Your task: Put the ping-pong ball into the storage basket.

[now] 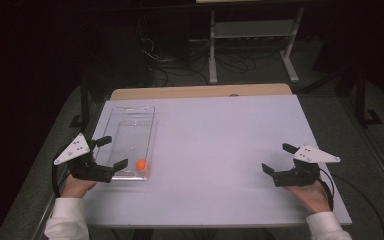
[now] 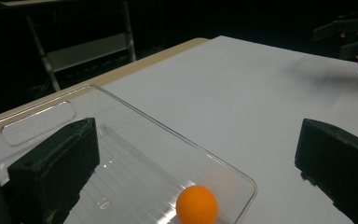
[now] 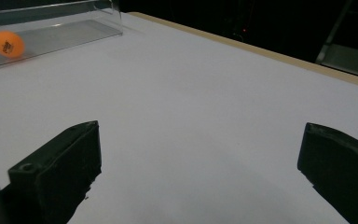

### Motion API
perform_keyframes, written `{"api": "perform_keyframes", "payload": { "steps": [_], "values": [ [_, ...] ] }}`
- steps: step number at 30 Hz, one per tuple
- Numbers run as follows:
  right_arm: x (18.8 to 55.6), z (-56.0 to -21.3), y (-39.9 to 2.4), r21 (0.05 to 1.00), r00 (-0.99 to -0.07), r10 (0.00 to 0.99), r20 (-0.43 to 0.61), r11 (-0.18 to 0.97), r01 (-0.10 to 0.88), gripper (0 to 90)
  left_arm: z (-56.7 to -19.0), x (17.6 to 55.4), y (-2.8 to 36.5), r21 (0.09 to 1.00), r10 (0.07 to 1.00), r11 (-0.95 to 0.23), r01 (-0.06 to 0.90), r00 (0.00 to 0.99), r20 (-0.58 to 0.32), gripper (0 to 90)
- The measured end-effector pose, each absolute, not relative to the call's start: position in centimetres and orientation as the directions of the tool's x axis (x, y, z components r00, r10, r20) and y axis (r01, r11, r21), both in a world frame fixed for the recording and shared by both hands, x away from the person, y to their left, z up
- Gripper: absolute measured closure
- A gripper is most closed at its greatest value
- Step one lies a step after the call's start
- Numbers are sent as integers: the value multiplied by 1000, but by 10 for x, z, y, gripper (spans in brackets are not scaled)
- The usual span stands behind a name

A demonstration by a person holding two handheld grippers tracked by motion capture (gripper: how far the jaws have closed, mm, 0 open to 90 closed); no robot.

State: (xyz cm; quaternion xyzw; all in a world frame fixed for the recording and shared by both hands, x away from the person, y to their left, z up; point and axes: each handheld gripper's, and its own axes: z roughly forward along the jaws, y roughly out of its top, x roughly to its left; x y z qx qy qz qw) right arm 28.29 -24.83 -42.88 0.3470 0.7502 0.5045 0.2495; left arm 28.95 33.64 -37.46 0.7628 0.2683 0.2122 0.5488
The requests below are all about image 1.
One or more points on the person's left hand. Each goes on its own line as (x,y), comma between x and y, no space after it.
(75,188)

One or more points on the person's right hand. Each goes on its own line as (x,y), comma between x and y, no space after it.
(311,196)

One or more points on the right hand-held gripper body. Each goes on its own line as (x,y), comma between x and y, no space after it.
(296,176)

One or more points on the clear plastic box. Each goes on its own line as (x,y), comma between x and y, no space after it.
(130,133)

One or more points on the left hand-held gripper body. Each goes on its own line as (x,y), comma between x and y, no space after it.
(90,171)

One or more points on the wooden table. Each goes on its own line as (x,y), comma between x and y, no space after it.
(196,91)

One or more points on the white table board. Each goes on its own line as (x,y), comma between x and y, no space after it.
(213,160)

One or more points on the white metal stand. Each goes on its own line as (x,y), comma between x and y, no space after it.
(253,29)

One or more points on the orange ping pong ball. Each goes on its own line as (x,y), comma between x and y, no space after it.
(141,164)

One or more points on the black metal stand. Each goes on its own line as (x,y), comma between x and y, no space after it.
(360,100)
(85,100)

